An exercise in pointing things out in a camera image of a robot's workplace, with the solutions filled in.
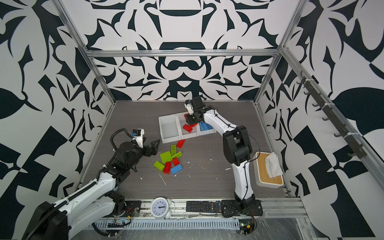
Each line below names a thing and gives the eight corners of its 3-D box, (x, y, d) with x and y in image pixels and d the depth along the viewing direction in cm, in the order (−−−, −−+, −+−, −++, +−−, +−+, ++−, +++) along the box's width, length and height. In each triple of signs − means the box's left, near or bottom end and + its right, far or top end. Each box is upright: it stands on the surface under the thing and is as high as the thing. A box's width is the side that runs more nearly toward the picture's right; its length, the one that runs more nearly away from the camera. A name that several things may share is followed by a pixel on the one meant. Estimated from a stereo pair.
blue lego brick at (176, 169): (172, 174, 87) (172, 173, 85) (170, 170, 89) (170, 168, 87) (183, 169, 89) (182, 168, 87) (180, 164, 91) (180, 163, 89)
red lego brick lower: (162, 173, 88) (162, 171, 86) (166, 162, 92) (166, 161, 90) (168, 174, 87) (168, 173, 85) (171, 163, 91) (171, 162, 90)
